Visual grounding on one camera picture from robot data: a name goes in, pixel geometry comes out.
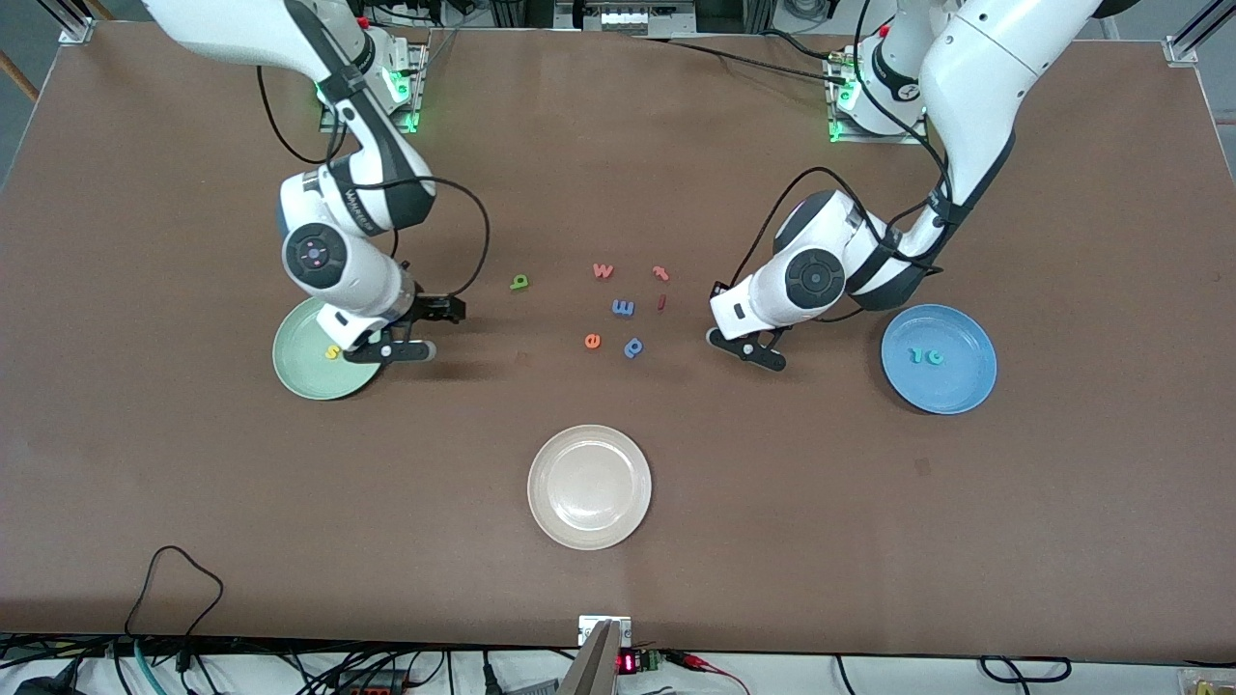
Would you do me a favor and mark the green plate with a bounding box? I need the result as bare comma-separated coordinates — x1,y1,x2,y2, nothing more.
272,297,382,402

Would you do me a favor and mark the beige plate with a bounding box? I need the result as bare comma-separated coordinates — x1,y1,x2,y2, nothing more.
527,425,653,551

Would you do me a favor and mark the blue plate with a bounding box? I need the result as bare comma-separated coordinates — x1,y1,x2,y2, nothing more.
881,304,998,416

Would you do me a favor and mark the red clip lead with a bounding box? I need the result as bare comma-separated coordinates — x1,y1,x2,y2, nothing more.
666,650,749,695

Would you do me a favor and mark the wooden stick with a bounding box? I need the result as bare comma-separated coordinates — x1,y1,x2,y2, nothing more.
0,48,42,103

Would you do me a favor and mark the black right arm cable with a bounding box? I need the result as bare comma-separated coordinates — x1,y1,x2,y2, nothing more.
256,63,491,300

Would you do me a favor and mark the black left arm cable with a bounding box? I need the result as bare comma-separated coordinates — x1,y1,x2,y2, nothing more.
726,0,957,324

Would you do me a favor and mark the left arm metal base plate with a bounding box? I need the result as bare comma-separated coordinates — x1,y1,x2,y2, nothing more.
826,53,930,146

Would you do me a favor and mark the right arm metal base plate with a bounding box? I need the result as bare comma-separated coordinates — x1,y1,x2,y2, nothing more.
319,43,428,134

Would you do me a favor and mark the black cable to arm base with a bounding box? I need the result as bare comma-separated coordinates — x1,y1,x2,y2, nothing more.
618,29,856,88

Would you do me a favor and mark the black looped table cable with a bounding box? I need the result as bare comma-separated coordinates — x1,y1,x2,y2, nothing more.
124,545,225,640

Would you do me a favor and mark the aluminium frame with connector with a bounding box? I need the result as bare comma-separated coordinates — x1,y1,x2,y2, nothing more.
555,0,696,38

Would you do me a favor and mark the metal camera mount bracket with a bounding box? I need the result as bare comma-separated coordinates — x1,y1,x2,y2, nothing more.
555,615,633,695

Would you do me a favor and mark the black coiled cable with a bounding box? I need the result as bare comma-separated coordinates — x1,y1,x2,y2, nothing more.
980,656,1073,682

